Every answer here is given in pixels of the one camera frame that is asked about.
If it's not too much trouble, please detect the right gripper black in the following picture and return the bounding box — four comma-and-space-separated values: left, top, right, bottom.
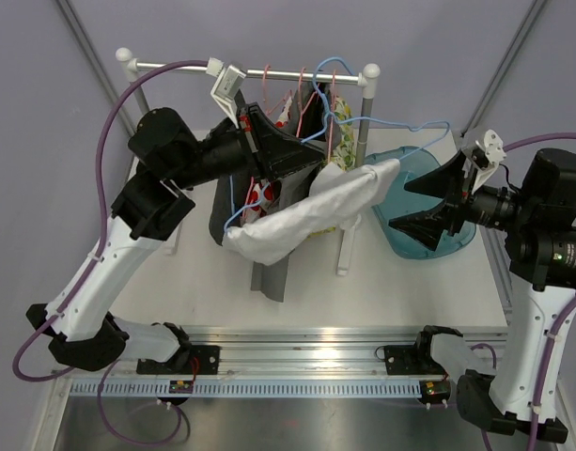
391, 147, 537, 250

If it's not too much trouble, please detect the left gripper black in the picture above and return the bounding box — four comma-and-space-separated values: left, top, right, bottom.
168, 101, 325, 191

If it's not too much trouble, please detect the blue wire hanger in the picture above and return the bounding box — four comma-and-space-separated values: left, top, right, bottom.
228, 175, 237, 224
224, 56, 452, 234

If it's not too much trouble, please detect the dark grey dotted skirt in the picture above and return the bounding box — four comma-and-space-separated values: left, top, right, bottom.
209, 177, 231, 246

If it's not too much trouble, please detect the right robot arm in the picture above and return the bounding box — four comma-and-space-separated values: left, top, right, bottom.
390, 148, 576, 446

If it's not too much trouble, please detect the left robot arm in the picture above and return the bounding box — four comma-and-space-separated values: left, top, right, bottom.
26, 103, 325, 374

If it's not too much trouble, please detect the red poppy white skirt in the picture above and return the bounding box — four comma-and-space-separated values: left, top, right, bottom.
241, 90, 293, 226

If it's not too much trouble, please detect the plain grey skirt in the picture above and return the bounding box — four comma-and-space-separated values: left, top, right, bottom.
251, 82, 319, 303

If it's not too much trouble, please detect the lemon print skirt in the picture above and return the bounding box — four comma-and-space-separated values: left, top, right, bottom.
305, 93, 357, 239

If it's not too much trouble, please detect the blue plastic basket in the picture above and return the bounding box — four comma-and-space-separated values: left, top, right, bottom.
365, 146, 476, 260

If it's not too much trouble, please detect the clothes rack silver white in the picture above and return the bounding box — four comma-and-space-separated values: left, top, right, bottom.
116, 47, 381, 276

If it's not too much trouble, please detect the pink wire hanger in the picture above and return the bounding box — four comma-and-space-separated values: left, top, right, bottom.
295, 67, 318, 137
319, 70, 341, 163
242, 64, 293, 220

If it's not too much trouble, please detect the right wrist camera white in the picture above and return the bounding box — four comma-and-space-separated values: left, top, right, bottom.
461, 127, 506, 194

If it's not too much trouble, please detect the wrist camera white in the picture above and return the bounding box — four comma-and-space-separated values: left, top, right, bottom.
461, 127, 506, 194
206, 57, 247, 123

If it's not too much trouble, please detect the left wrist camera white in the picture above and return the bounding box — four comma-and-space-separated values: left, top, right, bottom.
206, 57, 247, 123

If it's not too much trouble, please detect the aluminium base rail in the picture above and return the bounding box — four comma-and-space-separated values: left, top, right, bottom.
185, 326, 422, 380

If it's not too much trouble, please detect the left frame post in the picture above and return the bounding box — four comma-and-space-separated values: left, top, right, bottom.
56, 0, 138, 142

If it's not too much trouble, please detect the frame post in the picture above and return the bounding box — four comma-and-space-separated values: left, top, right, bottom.
454, 0, 551, 140
56, 0, 138, 142

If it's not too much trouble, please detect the right frame post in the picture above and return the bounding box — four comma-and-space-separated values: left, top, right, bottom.
454, 0, 551, 140

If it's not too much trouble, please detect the white slotted cable duct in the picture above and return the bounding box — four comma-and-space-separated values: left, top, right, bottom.
70, 379, 421, 398

